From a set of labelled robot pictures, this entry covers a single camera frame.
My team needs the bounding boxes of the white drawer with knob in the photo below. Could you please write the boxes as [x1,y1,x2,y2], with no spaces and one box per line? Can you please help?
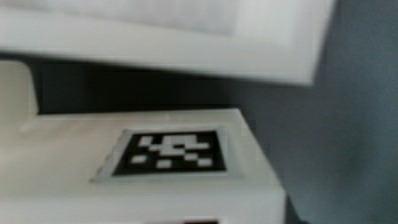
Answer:
[0,60,286,224]

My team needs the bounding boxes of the white drawer cabinet box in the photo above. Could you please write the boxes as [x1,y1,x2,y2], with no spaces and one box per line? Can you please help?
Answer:
[0,0,336,86]

